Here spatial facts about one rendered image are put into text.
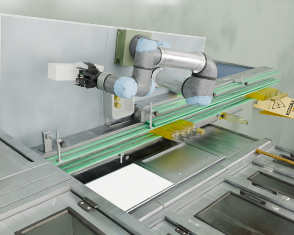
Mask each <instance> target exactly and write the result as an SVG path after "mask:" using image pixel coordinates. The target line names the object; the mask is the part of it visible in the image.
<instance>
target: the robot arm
mask: <svg viewBox="0 0 294 235"><path fill-rule="evenodd" d="M129 52H130V55H131V57H132V58H133V59H134V64H133V71H132V76H120V75H116V74H113V73H109V72H103V71H102V72H100V71H99V69H98V68H96V66H95V65H94V64H93V63H91V62H76V63H73V65H75V66H79V67H77V68H78V69H81V70H79V74H78V75H77V77H78V78H76V80H74V81H75V83H72V84H75V85H77V86H80V87H85V88H87V89H91V88H95V87H96V88H97V89H99V90H101V91H105V92H106V93H107V94H109V93H110V94H113V95H116V96H119V97H120V98H126V99H130V98H132V97H147V96H150V95H152V94H153V92H154V90H160V89H161V88H163V87H164V88H167V89H169V90H172V91H175V92H178V93H180V94H182V96H183V97H184V98H185V99H186V103H187V104H192V105H200V106H208V105H210V103H211V100H212V95H213V91H214V87H215V82H216V78H217V67H216V65H215V63H214V61H213V60H212V58H211V57H210V56H209V55H207V54H206V53H204V52H200V51H195V52H193V53H192V52H187V51H181V50H176V49H172V48H171V46H170V45H169V44H168V43H167V42H164V41H158V40H152V39H149V38H148V37H147V36H145V35H141V34H138V35H135V36H134V37H133V38H132V39H131V42H130V45H129ZM165 67H170V68H178V69H188V70H190V71H191V72H192V74H191V76H190V77H188V78H186V77H183V76H180V75H176V74H173V73H170V72H168V70H167V69H166V68H165Z"/></svg>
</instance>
